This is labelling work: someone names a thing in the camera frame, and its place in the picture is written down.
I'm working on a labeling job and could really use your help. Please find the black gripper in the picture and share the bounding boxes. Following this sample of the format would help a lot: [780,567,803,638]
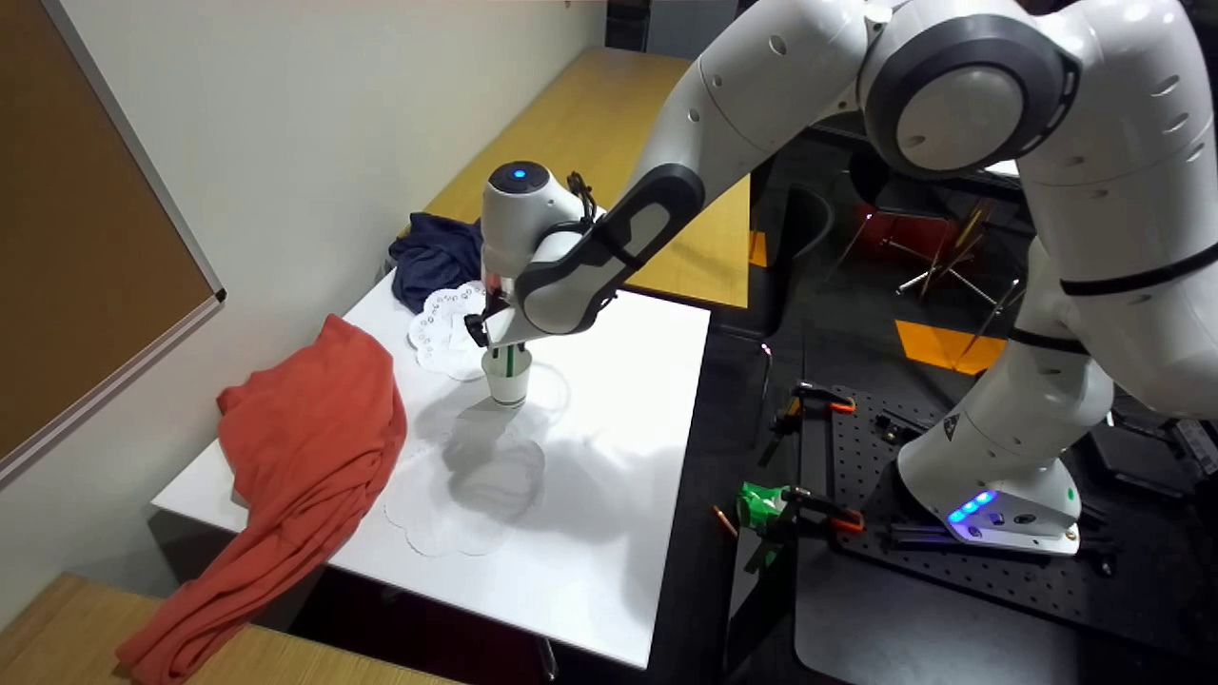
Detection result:
[465,289,521,352]

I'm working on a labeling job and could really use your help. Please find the white paper cup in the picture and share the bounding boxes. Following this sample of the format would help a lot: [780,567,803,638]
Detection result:
[484,341,531,405]

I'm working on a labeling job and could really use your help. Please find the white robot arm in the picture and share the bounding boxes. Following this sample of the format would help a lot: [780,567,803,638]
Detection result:
[466,0,1218,555]

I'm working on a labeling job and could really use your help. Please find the white lace doily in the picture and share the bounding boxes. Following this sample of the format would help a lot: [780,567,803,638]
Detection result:
[408,283,484,377]

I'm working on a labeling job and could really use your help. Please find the dark blue cloth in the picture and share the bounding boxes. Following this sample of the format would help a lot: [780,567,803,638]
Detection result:
[389,215,484,312]

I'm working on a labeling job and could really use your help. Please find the transparent plastic doily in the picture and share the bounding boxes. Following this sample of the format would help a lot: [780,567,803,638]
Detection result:
[389,433,544,555]

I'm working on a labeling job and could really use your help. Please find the orange red cloth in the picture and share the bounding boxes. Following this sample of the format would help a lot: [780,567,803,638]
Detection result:
[119,317,408,685]

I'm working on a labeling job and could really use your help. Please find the orange black clamp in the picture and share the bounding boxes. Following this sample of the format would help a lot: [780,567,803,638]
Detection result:
[762,382,855,464]

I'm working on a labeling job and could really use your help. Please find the green black clamp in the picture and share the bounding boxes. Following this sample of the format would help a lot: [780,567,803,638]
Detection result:
[715,485,867,576]

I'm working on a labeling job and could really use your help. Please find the cork notice board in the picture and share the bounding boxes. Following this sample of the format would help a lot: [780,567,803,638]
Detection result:
[0,0,223,480]

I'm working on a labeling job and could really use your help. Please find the wooden desk corner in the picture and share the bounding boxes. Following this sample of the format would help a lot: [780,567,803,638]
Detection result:
[0,571,460,685]

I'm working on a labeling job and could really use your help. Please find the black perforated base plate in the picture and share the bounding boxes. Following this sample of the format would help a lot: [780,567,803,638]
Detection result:
[827,398,1218,667]

